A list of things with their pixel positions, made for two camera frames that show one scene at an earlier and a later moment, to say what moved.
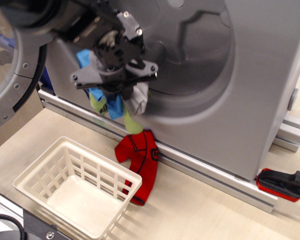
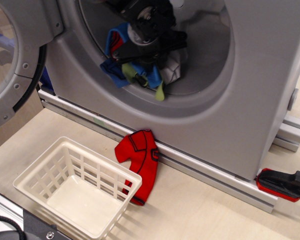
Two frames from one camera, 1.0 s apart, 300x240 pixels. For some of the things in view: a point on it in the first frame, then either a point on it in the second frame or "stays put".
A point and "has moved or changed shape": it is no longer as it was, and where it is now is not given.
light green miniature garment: (131, 125) -> (130, 75)
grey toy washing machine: (229, 71) stays put
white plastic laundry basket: (80, 193) stays put
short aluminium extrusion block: (290, 133) stays put
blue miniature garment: (114, 101) has moved or changed shape
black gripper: (115, 71) -> (148, 53)
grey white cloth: (138, 103) -> (172, 71)
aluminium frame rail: (1, 204) stays put
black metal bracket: (35, 228) stays put
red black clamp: (291, 187) stays put
